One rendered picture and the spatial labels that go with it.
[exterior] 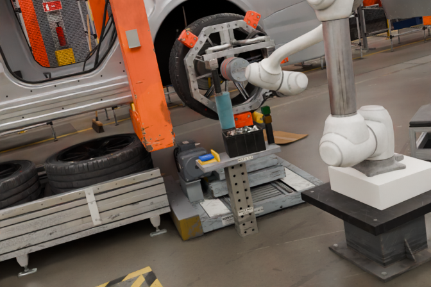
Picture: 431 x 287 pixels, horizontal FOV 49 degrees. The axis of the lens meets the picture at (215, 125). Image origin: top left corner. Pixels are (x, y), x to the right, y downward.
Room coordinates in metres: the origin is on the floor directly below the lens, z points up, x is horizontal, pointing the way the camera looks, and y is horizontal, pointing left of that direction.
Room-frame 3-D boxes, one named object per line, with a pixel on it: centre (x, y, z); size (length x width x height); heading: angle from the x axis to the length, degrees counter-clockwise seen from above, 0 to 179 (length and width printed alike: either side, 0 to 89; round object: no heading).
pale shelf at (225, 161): (2.41, -0.09, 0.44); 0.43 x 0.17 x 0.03; 104
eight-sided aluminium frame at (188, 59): (2.83, -0.16, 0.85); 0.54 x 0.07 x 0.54; 104
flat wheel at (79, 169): (2.96, 0.78, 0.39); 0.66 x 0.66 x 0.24
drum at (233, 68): (2.76, -0.18, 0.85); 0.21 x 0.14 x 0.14; 14
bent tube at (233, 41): (2.73, -0.29, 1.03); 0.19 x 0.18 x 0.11; 14
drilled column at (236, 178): (2.40, -0.06, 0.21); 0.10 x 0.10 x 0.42; 14
